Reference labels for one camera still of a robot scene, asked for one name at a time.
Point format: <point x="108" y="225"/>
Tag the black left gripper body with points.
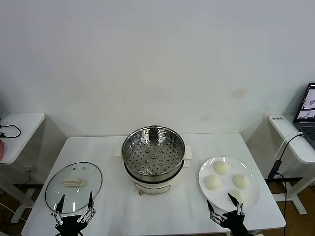
<point x="70" y="225"/>

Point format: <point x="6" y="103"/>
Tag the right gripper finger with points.
<point x="235" y="202"/>
<point x="211" y="210"/>

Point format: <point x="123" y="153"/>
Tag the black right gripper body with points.
<point x="235" y="222"/>

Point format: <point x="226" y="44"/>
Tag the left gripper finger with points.
<point x="59" y="209"/>
<point x="90" y="202"/>

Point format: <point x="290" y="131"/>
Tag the white steamed baozi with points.
<point x="241" y="181"/>
<point x="242" y="196"/>
<point x="212" y="182"/>
<point x="222" y="168"/>

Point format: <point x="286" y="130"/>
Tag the glass pot lid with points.
<point x="73" y="182"/>

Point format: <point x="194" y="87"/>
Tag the perforated steel steamer basket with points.
<point x="153" y="159"/>

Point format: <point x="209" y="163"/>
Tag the person's hand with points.
<point x="1" y="150"/>

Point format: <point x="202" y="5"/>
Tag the white round plate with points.
<point x="219" y="199"/>

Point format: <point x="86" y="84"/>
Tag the white laptop side table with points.
<point x="285" y="126"/>

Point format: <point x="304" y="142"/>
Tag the small table label sticker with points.
<point x="277" y="118"/>

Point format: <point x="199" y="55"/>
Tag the dark open laptop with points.
<point x="307" y="132"/>

